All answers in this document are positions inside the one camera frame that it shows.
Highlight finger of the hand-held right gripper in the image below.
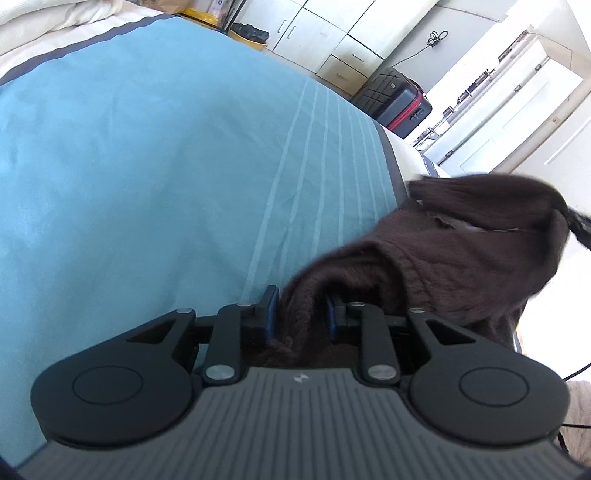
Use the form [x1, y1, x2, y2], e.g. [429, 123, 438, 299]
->
[566, 207, 591, 253]

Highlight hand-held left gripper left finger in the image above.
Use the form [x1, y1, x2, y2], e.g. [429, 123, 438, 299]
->
[124, 285, 280, 386]

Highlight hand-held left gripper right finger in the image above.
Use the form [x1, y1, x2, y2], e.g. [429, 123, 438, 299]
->
[324, 294, 478, 386]

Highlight brown knitted sweater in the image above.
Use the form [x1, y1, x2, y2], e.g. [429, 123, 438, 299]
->
[265, 174, 571, 370]

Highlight white shelf rack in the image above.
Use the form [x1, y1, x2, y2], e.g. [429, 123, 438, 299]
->
[411, 28, 585, 176]

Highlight black suitcase with red stripe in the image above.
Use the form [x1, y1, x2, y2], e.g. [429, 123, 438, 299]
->
[351, 67, 433, 139]

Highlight yellow bin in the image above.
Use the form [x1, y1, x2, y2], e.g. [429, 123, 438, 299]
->
[230, 23, 269, 49]

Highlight white cabinets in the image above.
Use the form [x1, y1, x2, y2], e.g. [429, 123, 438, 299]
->
[233, 0, 444, 93]

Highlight yellow bags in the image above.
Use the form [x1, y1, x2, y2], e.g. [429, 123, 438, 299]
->
[182, 6, 220, 25]

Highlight cream crumpled duvet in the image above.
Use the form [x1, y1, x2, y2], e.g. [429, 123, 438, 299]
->
[0, 0, 125, 56]

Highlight thin black cable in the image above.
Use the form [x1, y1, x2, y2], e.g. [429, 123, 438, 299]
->
[556, 361, 591, 450]

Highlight black wall cable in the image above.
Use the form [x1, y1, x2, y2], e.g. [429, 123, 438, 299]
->
[392, 30, 450, 65]

